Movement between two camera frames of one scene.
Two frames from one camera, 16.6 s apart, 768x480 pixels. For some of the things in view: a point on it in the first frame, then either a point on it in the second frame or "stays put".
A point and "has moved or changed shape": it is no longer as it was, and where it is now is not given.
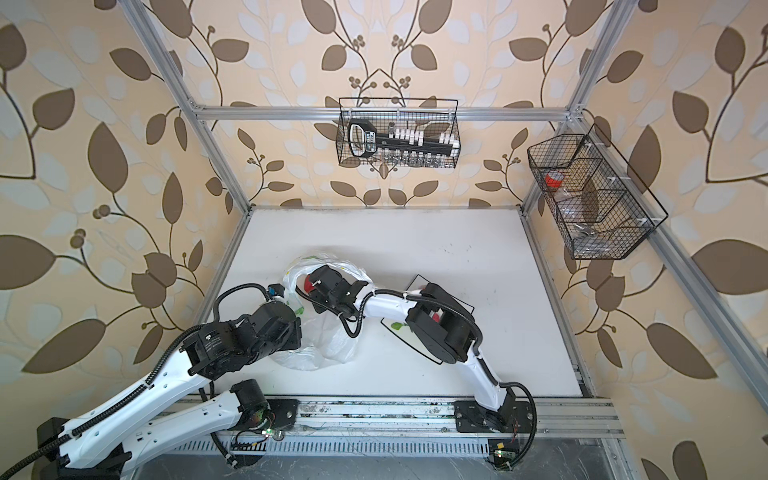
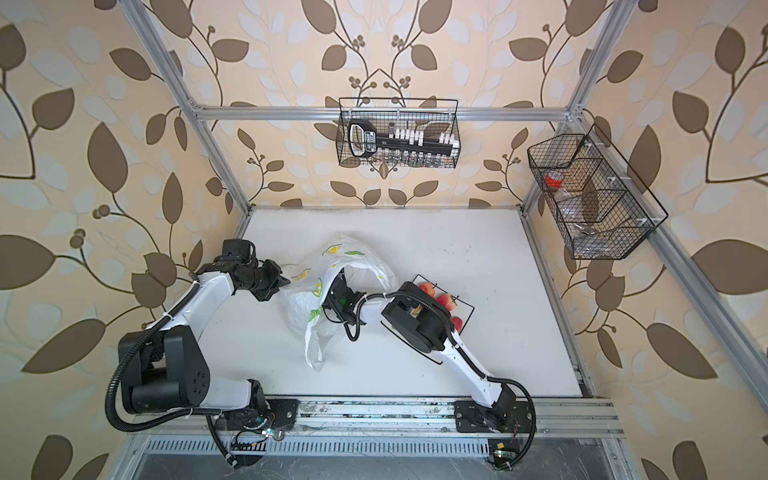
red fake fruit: x=308 y=286 has moved or changed shape
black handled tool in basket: x=364 y=140 stays put
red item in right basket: x=554 y=178 stays put
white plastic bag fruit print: x=325 y=339 has moved or changed shape
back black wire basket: x=399 y=132 stays put
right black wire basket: x=592 y=196 stays put
